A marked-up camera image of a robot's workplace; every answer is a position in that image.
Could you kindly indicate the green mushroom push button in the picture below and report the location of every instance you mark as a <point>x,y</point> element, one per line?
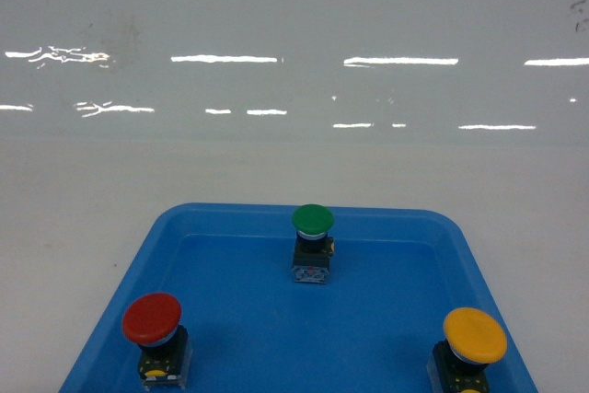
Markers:
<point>313,247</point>

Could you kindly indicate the yellow mushroom push button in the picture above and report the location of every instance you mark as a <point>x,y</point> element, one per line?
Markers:
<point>473,340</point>

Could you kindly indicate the red mushroom push button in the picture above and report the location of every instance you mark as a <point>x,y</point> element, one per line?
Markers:
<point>152,323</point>

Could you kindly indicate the blue plastic tray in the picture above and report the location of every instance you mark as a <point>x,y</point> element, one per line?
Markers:
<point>371,327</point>

